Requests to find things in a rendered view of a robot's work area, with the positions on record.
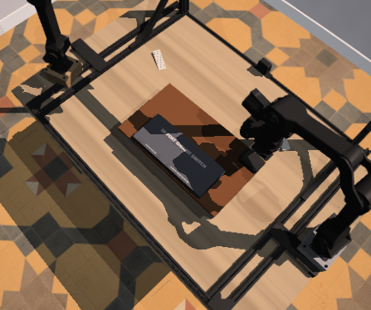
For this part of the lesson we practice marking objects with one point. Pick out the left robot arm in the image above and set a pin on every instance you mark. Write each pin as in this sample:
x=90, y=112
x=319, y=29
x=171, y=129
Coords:
x=288, y=116

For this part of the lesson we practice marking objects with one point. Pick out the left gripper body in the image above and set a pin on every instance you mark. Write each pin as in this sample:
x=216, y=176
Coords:
x=252, y=160

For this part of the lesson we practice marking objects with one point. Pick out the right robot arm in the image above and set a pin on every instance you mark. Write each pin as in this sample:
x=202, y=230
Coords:
x=56, y=43

